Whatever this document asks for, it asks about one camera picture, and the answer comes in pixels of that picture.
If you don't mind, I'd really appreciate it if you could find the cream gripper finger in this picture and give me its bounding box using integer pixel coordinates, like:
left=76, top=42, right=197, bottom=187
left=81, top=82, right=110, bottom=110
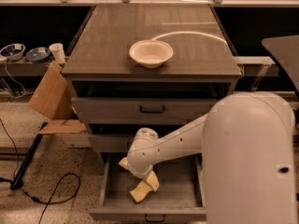
left=119, top=157, right=128, bottom=170
left=143, top=171, right=160, bottom=191

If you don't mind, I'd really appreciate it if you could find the yellow sponge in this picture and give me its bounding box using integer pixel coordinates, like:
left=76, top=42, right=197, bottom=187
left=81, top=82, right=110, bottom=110
left=130, top=181, right=152, bottom=203

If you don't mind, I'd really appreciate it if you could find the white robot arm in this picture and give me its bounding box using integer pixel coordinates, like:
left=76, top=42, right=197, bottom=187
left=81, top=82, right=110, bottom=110
left=120, top=91, right=298, bottom=224

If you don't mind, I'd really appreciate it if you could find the grey middle drawer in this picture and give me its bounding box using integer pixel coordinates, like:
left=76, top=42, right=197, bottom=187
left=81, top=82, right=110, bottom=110
left=88, top=134, right=134, bottom=153

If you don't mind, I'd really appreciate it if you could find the grey drawer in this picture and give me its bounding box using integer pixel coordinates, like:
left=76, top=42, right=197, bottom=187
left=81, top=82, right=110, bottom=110
left=72, top=97, right=216, bottom=125
left=88, top=134, right=134, bottom=153
left=90, top=154, right=206, bottom=224

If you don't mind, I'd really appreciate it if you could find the grey bottom drawer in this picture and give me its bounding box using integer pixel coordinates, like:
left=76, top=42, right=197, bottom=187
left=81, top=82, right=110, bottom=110
left=90, top=154, right=206, bottom=224

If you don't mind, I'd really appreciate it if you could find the grey top drawer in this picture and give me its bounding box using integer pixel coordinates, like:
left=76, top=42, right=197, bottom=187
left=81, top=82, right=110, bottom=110
left=72, top=97, right=216, bottom=125

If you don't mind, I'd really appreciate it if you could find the grey drawer cabinet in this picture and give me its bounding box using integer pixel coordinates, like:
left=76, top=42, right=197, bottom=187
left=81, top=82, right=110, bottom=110
left=62, top=3, right=243, bottom=161

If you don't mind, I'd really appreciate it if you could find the brown cardboard box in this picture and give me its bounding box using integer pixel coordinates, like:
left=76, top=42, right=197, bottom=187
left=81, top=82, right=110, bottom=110
left=29, top=62, right=85, bottom=134

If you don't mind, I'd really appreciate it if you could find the black left table leg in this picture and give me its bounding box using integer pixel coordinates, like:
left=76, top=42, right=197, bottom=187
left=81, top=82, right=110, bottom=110
left=10, top=133, right=43, bottom=190

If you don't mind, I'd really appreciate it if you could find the white paper cup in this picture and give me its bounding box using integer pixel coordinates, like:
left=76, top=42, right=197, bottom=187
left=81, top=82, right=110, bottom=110
left=49, top=43, right=65, bottom=63

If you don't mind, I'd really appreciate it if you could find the blue bowl near cup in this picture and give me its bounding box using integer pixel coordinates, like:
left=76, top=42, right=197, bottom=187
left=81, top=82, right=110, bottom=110
left=26, top=47, right=50, bottom=63

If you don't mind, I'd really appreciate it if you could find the blue bowl far left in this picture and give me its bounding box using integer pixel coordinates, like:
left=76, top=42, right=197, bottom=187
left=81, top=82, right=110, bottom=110
left=0, top=43, right=25, bottom=61

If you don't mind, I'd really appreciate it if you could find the black floor cable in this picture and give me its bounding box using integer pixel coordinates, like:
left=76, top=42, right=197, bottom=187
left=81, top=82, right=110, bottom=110
left=0, top=119, right=81, bottom=224

